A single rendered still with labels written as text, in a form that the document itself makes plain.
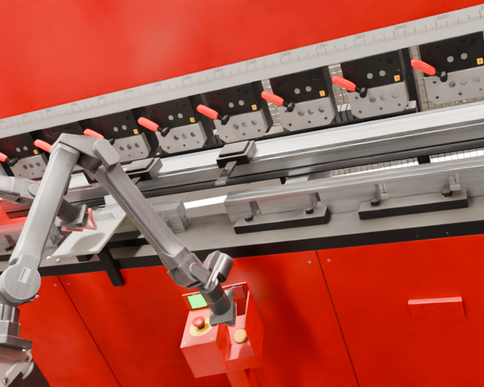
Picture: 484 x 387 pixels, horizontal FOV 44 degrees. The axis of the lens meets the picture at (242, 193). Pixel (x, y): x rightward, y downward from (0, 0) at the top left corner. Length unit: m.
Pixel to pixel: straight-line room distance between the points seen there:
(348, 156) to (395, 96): 0.45
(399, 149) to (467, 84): 0.47
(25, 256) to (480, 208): 1.16
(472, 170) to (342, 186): 0.36
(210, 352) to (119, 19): 0.96
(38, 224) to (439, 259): 1.07
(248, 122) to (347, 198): 0.37
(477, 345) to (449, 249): 0.37
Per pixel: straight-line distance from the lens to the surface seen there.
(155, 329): 2.22
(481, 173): 1.74
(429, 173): 1.74
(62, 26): 1.86
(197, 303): 1.79
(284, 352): 2.09
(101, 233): 1.97
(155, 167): 2.27
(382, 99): 1.63
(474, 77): 1.62
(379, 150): 2.01
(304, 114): 1.67
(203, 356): 1.72
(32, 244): 1.37
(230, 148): 2.10
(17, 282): 1.31
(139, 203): 1.50
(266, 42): 1.62
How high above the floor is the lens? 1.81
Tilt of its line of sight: 26 degrees down
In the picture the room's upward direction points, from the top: 20 degrees counter-clockwise
